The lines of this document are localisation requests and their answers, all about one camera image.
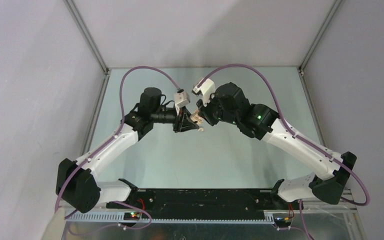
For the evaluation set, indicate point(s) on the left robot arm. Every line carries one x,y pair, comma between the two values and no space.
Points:
77,180

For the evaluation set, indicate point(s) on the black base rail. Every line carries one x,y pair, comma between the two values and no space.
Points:
208,204

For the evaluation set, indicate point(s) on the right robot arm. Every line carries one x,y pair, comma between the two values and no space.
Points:
227,103

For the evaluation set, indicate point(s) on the aluminium frame rail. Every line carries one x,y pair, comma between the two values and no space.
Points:
125,213

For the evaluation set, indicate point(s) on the white earbud charging case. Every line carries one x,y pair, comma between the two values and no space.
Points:
196,118

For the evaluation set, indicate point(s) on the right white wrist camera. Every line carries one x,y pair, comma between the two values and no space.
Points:
205,88

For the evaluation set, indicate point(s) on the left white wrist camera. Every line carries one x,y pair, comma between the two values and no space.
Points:
181,99

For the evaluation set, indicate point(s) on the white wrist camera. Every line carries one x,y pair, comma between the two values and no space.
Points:
181,99
205,88

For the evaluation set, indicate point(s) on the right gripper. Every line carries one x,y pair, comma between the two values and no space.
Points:
204,112

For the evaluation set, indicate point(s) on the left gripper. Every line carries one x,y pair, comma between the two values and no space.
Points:
183,122

